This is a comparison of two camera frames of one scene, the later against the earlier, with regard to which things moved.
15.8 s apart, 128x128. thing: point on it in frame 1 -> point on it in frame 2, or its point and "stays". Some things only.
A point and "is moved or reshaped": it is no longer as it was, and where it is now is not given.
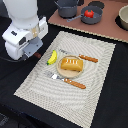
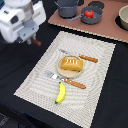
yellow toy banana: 53,58 -> 62,93
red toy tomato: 89,14 stays
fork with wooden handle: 68,81 stays
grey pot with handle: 98,14 stays
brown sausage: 37,55 is moved or reshaped
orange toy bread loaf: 72,64 stays
